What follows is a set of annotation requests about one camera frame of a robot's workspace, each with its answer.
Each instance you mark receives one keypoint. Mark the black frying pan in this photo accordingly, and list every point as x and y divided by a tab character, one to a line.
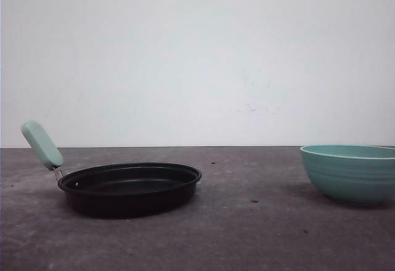
116	190

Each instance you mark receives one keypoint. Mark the teal ribbed bowl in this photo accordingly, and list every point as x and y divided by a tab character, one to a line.
351	174

